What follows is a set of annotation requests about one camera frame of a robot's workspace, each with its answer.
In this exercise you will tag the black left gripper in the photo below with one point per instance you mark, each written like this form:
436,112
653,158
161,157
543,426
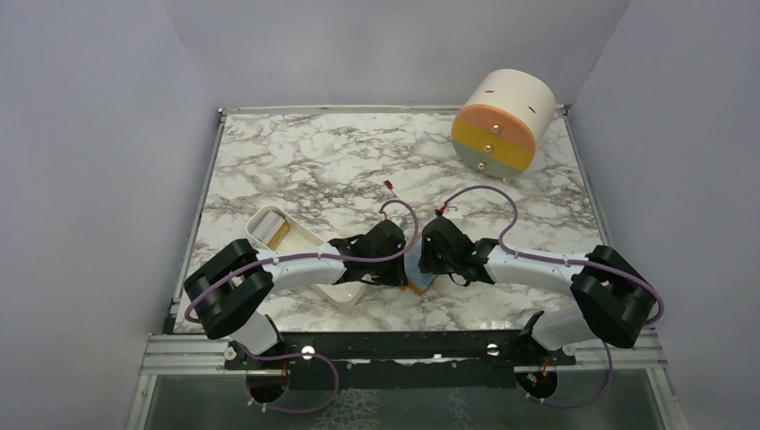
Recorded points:
395,278

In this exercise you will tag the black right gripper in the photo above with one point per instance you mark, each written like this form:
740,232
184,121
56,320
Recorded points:
428,261

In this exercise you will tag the yellow leather card holder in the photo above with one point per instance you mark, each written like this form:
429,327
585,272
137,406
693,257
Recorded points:
417,281

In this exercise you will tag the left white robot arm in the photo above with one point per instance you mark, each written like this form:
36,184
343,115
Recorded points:
227,290

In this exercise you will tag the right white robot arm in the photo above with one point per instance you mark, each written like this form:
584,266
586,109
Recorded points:
610,301

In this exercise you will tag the red and white marker pen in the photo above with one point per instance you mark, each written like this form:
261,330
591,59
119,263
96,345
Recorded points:
389,185

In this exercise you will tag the white oval plastic tray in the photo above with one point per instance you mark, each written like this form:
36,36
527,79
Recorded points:
301,239

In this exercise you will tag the cylindrical pastel drawer box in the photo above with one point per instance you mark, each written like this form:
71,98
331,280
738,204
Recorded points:
498,129

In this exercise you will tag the black metal base rail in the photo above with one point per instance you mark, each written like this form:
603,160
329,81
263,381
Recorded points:
383,360

